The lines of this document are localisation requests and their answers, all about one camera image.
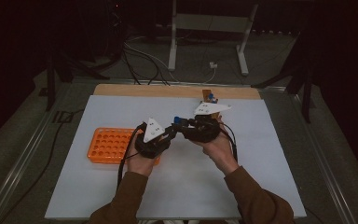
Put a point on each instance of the aluminium floor rail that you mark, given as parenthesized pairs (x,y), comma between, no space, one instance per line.
(323,168)
(18,168)

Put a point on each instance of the white plug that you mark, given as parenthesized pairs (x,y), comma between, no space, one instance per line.
(213,64)

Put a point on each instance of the person's left hand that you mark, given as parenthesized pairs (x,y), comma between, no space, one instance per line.
(140,165)

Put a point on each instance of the white metal desk frame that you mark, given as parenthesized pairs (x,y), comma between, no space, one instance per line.
(211,23)

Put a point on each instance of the white table mat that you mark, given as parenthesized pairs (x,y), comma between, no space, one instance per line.
(183,186)

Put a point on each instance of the wooden test tube rack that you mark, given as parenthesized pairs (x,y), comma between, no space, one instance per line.
(205,94)

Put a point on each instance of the person's right hand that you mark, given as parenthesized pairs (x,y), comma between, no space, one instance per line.
(217,152)

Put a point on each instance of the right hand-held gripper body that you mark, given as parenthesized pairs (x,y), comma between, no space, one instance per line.
(205,127)

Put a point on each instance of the orange plastic tube rack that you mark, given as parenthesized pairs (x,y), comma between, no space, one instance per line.
(105,144)

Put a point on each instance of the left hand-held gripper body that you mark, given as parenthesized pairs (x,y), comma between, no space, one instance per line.
(152,130)

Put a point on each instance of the black metal stand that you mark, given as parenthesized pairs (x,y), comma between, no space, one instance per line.
(306,93)
(51,77)

